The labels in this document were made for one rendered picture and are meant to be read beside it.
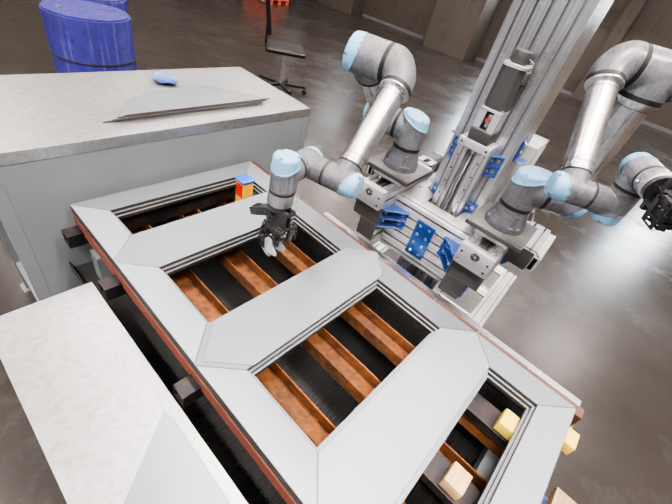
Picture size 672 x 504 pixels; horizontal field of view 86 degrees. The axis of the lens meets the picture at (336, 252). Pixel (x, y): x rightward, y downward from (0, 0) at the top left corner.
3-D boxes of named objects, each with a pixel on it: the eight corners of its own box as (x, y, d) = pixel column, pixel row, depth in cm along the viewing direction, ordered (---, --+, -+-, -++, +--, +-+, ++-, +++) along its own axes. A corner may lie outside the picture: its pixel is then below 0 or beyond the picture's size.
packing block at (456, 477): (455, 501, 86) (462, 496, 84) (437, 484, 88) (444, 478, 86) (466, 482, 90) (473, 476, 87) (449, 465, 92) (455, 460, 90)
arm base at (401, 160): (395, 153, 166) (402, 133, 160) (422, 168, 160) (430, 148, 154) (376, 160, 156) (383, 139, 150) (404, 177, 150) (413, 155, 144)
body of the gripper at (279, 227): (276, 249, 107) (281, 216, 99) (258, 233, 110) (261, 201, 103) (295, 240, 112) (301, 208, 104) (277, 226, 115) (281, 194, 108)
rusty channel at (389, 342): (537, 493, 102) (548, 488, 98) (208, 197, 171) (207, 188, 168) (546, 472, 107) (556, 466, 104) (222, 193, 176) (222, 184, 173)
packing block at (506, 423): (508, 441, 101) (515, 435, 98) (492, 427, 103) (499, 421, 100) (515, 426, 104) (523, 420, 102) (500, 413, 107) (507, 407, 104)
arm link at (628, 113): (530, 198, 137) (638, 38, 102) (569, 211, 136) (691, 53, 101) (536, 214, 128) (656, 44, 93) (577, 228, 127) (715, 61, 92)
